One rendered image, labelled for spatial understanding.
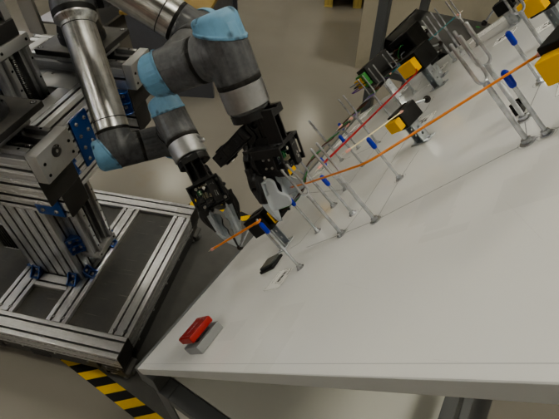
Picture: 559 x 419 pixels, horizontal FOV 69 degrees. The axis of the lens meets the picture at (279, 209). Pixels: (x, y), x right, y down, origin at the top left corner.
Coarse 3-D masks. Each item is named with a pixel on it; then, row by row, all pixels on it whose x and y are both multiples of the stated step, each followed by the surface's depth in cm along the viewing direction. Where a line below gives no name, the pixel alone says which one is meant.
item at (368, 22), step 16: (368, 0) 328; (400, 0) 323; (416, 0) 320; (432, 0) 318; (448, 0) 316; (464, 0) 313; (480, 0) 311; (496, 0) 309; (368, 16) 336; (400, 16) 331; (464, 16) 321; (480, 16) 318; (496, 16) 316; (368, 32) 346; (368, 48) 355
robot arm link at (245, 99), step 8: (256, 80) 63; (240, 88) 62; (248, 88) 63; (256, 88) 63; (264, 88) 65; (224, 96) 64; (232, 96) 63; (240, 96) 63; (248, 96) 63; (256, 96) 64; (264, 96) 65; (224, 104) 65; (232, 104) 64; (240, 104) 63; (248, 104) 63; (256, 104) 64; (264, 104) 65; (232, 112) 65; (240, 112) 64; (248, 112) 65
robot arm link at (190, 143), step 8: (184, 136) 86; (192, 136) 86; (176, 144) 86; (184, 144) 85; (192, 144) 86; (200, 144) 87; (176, 152) 86; (184, 152) 85; (192, 152) 86; (176, 160) 87
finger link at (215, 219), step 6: (210, 216) 87; (216, 216) 89; (210, 222) 89; (216, 222) 88; (222, 222) 89; (216, 228) 84; (222, 228) 89; (222, 234) 86; (228, 234) 88; (234, 240) 88
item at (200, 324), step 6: (198, 318) 71; (204, 318) 68; (210, 318) 68; (192, 324) 70; (198, 324) 68; (204, 324) 67; (186, 330) 70; (192, 330) 67; (198, 330) 66; (204, 330) 67; (186, 336) 67; (192, 336) 66; (198, 336) 66; (186, 342) 67; (192, 342) 65
